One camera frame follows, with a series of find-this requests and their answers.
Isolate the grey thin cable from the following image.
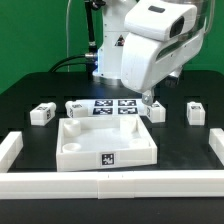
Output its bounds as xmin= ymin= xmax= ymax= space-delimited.
xmin=65 ymin=0 xmax=73 ymax=73

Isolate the fiducial marker sheet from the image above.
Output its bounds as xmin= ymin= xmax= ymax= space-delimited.
xmin=76 ymin=99 xmax=146 ymax=116

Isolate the white square tabletop tray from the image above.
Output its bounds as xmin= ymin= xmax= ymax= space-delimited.
xmin=56 ymin=115 xmax=157 ymax=172

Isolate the white U-shaped fence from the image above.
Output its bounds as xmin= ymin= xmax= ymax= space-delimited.
xmin=0 ymin=131 xmax=224 ymax=199

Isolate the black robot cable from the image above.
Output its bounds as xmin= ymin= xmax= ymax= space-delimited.
xmin=48 ymin=0 xmax=101 ymax=73

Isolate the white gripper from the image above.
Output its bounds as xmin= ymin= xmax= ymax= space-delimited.
xmin=121 ymin=29 xmax=204 ymax=106

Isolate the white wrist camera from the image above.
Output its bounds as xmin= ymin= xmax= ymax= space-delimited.
xmin=124 ymin=0 xmax=197 ymax=42

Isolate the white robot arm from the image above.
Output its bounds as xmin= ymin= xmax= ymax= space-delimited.
xmin=84 ymin=0 xmax=216 ymax=105

